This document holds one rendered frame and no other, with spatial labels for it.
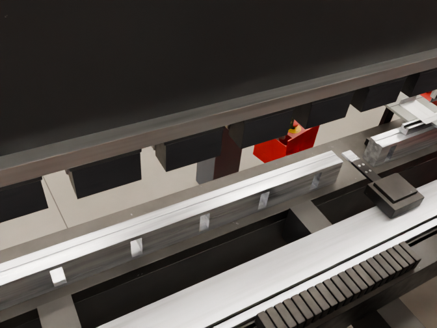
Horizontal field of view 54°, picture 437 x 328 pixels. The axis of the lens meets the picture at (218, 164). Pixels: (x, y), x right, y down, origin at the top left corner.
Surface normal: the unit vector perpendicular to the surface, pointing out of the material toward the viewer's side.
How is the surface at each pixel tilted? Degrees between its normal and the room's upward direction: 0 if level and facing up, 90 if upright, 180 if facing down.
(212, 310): 0
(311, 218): 0
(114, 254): 90
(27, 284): 90
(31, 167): 90
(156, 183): 0
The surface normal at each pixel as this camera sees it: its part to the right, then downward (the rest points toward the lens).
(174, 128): 0.48, 0.62
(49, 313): 0.08, -0.73
